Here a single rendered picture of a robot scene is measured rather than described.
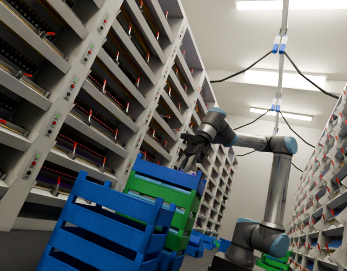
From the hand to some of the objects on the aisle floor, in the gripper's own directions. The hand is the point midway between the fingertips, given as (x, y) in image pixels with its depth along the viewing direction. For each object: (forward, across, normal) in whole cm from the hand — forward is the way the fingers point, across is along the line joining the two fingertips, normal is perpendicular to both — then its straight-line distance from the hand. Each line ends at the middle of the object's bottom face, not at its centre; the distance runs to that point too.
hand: (181, 169), depth 109 cm
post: (+24, +106, -90) cm, 141 cm away
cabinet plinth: (+33, +94, -58) cm, 116 cm away
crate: (+8, +82, -133) cm, 156 cm away
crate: (+16, +76, -120) cm, 143 cm away
